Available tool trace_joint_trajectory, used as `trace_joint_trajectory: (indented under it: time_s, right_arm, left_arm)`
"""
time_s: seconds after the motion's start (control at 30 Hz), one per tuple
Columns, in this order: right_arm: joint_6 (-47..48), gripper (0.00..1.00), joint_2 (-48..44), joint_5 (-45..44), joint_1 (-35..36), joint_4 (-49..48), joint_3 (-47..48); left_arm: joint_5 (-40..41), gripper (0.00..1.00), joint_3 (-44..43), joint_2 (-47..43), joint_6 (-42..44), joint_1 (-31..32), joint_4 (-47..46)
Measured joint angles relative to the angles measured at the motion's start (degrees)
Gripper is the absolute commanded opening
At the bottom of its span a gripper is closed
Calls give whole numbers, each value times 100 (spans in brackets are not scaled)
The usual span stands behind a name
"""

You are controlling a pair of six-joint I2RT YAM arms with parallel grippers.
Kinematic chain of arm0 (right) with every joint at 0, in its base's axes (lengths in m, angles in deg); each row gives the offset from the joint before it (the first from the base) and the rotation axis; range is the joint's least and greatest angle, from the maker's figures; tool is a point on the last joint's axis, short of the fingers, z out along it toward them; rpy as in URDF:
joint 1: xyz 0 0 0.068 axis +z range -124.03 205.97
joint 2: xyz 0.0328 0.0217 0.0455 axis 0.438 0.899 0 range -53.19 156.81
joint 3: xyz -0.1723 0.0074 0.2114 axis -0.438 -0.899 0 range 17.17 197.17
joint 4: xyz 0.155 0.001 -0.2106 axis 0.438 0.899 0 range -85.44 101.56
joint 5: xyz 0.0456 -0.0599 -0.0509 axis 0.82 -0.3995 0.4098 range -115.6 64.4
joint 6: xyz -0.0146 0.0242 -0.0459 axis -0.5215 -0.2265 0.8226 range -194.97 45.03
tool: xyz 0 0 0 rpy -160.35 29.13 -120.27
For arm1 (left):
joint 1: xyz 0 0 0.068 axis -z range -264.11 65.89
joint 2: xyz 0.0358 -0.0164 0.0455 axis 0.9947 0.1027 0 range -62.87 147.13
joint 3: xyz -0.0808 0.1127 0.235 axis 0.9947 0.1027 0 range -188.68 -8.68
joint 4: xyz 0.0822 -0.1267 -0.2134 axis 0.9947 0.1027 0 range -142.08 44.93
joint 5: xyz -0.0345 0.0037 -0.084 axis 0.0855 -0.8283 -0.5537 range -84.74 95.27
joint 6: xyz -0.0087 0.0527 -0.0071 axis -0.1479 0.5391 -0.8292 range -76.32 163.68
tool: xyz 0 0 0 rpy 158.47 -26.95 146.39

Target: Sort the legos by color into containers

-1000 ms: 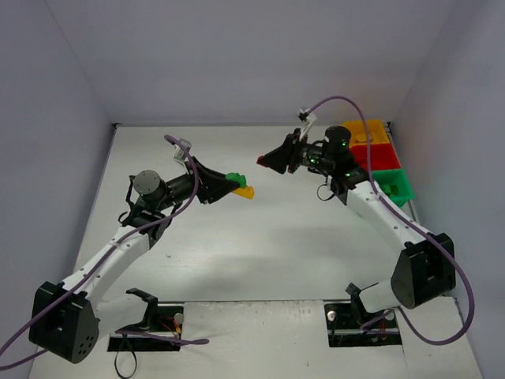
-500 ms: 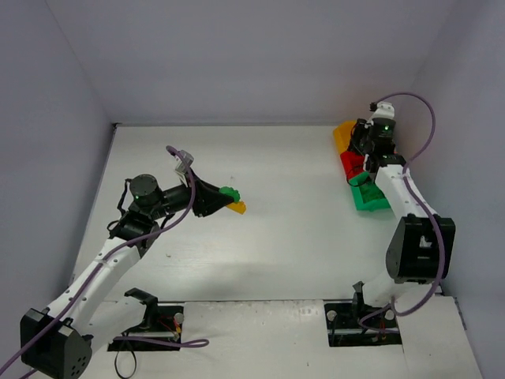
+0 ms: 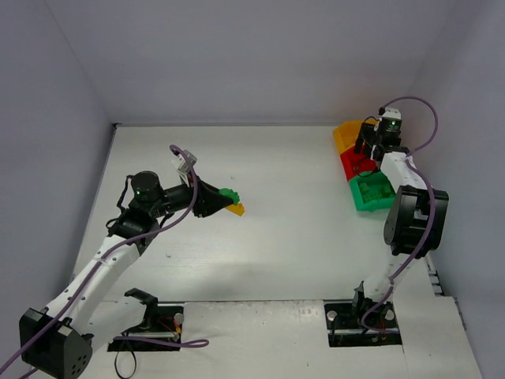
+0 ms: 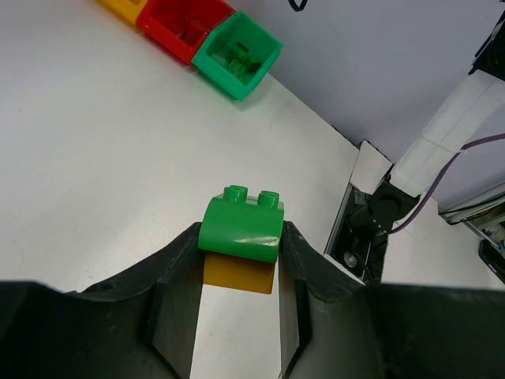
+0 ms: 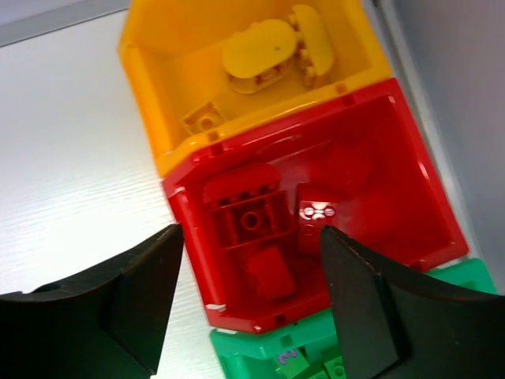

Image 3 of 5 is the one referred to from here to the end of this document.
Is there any green lego brick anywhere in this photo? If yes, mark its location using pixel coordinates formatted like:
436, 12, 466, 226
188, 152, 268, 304
359, 182, 381, 203

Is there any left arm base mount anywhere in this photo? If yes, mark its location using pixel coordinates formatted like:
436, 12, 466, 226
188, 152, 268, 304
107, 303, 184, 353

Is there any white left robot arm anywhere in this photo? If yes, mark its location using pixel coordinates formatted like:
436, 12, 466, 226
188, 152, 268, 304
19, 171, 240, 378

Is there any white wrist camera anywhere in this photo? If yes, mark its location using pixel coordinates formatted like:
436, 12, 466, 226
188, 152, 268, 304
378, 107, 402, 122
172, 150, 197, 186

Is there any yellow plastic bin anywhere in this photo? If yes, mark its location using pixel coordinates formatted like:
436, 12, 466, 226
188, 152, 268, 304
333, 120, 362, 154

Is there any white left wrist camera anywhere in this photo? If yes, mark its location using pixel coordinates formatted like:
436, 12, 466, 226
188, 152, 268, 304
172, 150, 197, 186

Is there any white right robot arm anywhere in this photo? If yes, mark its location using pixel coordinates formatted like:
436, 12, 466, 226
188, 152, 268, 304
353, 107, 449, 318

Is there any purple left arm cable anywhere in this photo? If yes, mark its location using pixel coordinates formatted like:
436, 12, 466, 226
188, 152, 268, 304
0, 144, 210, 376

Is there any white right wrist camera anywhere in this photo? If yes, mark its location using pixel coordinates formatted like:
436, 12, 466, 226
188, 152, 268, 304
378, 107, 402, 122

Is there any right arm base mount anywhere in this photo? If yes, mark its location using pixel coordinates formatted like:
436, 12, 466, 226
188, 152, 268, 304
324, 301, 402, 348

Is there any green red yellow lego stack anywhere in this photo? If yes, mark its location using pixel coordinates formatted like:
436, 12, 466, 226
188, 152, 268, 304
219, 188, 245, 216

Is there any red plastic bin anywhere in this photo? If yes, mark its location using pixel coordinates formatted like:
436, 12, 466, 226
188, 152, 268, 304
340, 148, 376, 181

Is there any green plastic bin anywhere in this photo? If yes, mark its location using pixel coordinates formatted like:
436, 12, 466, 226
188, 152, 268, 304
349, 171, 396, 212

